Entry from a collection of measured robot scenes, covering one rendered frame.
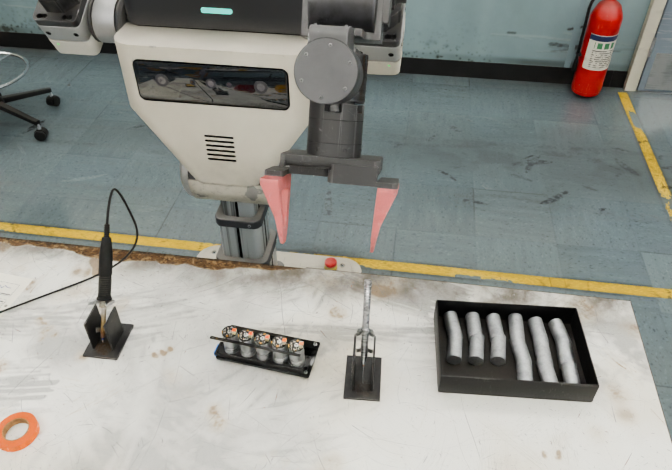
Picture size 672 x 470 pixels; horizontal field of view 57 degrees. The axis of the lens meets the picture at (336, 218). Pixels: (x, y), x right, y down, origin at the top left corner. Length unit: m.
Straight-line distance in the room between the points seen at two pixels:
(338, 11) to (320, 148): 0.13
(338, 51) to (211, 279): 0.73
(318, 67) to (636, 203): 2.37
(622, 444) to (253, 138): 0.82
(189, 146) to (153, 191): 1.44
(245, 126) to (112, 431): 0.59
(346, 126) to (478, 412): 0.56
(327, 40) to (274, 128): 0.67
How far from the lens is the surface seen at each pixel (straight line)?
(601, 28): 3.34
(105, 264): 1.09
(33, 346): 1.19
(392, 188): 0.62
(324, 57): 0.56
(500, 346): 1.07
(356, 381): 1.03
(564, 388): 1.04
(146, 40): 1.24
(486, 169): 2.82
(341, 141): 0.63
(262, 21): 1.21
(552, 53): 3.55
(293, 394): 1.02
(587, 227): 2.63
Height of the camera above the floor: 1.59
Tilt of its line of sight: 40 degrees down
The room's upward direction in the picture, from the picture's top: straight up
